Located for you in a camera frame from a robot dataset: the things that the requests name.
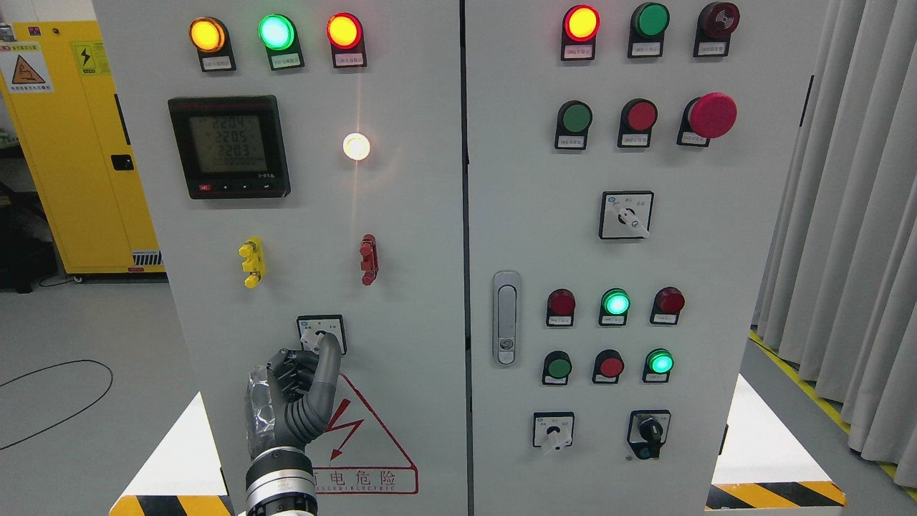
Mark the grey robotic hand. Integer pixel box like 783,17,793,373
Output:
246,331,342,459

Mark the red electric danger warning sticker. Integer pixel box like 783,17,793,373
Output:
305,373,419,495

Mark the yellow terminal connector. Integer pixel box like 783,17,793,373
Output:
238,236,266,290

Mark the white rotary light switch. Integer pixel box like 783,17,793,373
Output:
296,315,347,355

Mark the yellow safety storage cabinet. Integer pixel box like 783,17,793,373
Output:
2,21,165,277

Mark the dark red lamp middle left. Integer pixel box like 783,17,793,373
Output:
546,290,576,328

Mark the red terminal connector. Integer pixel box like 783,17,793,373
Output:
358,233,379,285

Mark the green push button upper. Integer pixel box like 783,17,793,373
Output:
554,100,592,151

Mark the grey curtain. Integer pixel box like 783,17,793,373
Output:
754,1,916,487

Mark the green push button lower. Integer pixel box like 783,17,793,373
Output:
542,350,572,386

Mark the black digital power meter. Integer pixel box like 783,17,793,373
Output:
168,95,291,200

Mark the red push button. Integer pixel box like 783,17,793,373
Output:
592,349,625,384
617,98,658,149

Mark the green indicator lamp top left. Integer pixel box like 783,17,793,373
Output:
258,14,305,71

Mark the clear white indicator lamp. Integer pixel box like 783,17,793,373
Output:
342,132,371,161

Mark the green lit button lower right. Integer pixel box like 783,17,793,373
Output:
642,348,674,384

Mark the white rotary selector upper right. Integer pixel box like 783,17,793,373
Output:
598,191,655,241

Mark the red emergency stop mushroom button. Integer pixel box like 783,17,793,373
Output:
676,92,738,148

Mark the black key selector switch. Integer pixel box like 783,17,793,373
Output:
626,409,671,460

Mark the green push button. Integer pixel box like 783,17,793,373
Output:
554,100,592,151
542,350,572,386

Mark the red indicator lamp top left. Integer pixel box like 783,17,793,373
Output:
325,12,367,69

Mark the dark red lamp middle right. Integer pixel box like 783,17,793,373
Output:
650,285,686,325

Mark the red lit lamp right door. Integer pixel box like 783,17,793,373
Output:
560,4,600,62

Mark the silver cabinet door handle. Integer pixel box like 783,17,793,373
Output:
492,270,521,366

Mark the dark red buzzer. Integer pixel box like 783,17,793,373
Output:
693,2,740,57

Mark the green lit lamp middle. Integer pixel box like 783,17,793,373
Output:
598,287,631,327

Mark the red push button upper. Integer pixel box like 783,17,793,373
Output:
617,98,658,149

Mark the yellow indicator lamp top left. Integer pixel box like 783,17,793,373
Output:
189,16,236,72

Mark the grey electrical control cabinet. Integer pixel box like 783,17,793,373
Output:
94,1,829,515

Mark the dark red lamp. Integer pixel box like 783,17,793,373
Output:
546,290,576,328
650,285,686,325

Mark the white rotary selector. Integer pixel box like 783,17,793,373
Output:
598,191,655,241
532,411,575,455

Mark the white rotary selector bottom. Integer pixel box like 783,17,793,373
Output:
532,411,575,455

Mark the green unlit lamp top right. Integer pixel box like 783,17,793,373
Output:
628,2,671,59

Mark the black floor cable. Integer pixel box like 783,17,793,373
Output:
0,360,115,452

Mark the red push button lower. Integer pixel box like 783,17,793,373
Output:
592,349,625,384

